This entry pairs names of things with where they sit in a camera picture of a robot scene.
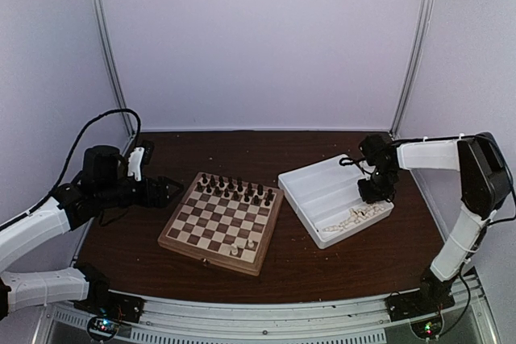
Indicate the front aluminium rail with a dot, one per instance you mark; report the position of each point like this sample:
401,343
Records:
359,320

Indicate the dark king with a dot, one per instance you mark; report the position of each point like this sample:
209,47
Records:
239,184

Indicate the white plastic tray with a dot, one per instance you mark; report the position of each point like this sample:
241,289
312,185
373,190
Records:
321,195

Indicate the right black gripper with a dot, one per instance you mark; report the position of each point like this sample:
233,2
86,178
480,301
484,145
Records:
368,196

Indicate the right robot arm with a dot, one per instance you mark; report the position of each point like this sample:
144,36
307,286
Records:
485,182

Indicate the right aluminium frame post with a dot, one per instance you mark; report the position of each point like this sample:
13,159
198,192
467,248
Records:
422,26

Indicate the dark queen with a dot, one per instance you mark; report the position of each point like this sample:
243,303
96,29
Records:
230,184

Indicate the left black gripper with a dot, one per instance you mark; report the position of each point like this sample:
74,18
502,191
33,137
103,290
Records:
160,201

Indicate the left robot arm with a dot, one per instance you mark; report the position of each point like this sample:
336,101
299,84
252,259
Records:
106,181

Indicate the dark bishop right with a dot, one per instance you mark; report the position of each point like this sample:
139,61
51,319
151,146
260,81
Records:
250,187

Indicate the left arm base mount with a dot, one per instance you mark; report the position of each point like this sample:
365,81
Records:
103,302

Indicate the wooden chess board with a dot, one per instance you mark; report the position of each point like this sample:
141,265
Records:
203,226

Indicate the pile of white chess pieces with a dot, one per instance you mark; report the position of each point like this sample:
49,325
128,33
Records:
356,217

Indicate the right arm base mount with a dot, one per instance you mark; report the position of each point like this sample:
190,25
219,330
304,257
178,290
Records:
419,306

